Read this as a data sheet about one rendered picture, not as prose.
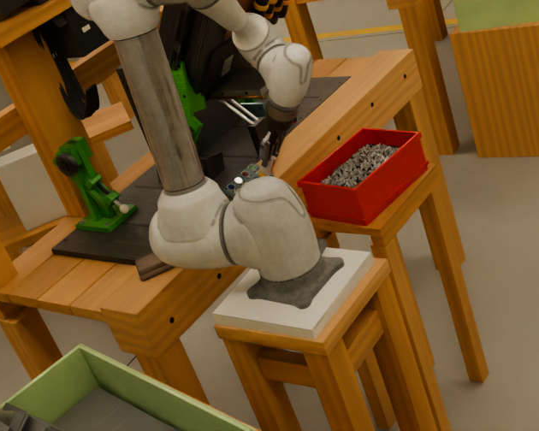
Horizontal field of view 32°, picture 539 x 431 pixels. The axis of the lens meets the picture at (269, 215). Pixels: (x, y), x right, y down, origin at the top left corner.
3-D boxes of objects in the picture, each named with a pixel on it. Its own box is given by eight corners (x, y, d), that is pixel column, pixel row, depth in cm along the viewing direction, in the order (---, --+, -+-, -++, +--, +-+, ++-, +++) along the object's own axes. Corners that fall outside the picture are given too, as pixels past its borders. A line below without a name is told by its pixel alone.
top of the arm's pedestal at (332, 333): (392, 271, 228) (387, 257, 226) (328, 357, 207) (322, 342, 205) (286, 262, 247) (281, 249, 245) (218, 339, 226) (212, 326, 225)
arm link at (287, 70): (312, 103, 246) (286, 73, 253) (326, 58, 235) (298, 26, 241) (278, 114, 241) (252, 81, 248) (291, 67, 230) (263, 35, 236)
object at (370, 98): (423, 86, 331) (413, 48, 324) (158, 360, 237) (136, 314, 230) (389, 87, 340) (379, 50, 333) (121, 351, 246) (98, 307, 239)
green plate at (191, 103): (212, 124, 281) (200, 54, 275) (194, 131, 275) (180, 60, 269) (185, 124, 289) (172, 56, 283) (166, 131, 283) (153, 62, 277)
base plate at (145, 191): (352, 80, 322) (351, 75, 321) (151, 268, 253) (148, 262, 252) (259, 84, 348) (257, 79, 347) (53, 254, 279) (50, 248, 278)
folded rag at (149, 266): (172, 254, 251) (168, 245, 250) (176, 267, 244) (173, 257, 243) (138, 268, 251) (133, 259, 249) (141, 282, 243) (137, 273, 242)
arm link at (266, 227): (312, 280, 211) (284, 200, 200) (239, 286, 218) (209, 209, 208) (328, 238, 224) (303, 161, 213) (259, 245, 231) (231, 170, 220)
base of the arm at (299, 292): (355, 252, 226) (349, 233, 223) (305, 309, 212) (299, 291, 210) (295, 244, 237) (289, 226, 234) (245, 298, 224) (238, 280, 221)
